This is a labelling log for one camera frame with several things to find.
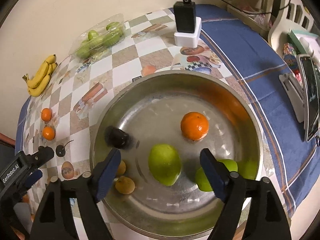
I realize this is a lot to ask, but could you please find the green book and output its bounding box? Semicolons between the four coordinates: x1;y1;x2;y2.
289;30;319;62

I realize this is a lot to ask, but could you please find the large steel bowl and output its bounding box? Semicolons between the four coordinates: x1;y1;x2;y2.
90;70;263;239

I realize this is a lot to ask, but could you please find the black charger block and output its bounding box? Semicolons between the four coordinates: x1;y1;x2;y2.
173;0;196;34

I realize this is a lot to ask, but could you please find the large orange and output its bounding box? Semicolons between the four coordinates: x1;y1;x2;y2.
180;112;209;141

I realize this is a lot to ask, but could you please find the small orange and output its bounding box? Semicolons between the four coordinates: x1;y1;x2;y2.
41;108;53;122
42;126;55;141

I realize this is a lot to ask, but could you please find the grey phone stand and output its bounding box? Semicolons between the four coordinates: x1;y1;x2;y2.
279;73;305;123

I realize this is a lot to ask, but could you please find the patterned checkered tablecloth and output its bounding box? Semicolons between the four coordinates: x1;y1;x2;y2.
16;5;284;194

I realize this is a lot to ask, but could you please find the green mango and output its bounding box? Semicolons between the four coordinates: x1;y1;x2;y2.
195;158;239;192
148;144;182;186

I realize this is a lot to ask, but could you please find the dark cherry with stem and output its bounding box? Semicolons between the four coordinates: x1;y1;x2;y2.
55;140;73;158

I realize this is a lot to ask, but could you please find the clear plastic fruit tray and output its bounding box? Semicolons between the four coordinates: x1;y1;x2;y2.
69;14;125;61

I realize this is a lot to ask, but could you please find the yellow banana bunch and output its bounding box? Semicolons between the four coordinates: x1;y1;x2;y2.
22;54;57;97

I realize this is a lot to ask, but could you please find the white charger dock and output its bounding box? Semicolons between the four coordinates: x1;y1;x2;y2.
174;17;202;48

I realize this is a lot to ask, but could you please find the white plastic chair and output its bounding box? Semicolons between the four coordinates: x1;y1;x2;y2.
268;0;319;56

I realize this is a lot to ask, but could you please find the brown longan fruit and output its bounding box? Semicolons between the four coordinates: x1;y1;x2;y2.
115;176;136;195

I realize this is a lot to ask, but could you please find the smartphone on stand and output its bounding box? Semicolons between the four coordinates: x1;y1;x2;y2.
297;54;319;142

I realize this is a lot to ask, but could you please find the blue cloth table cover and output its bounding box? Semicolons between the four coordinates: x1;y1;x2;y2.
15;3;320;218

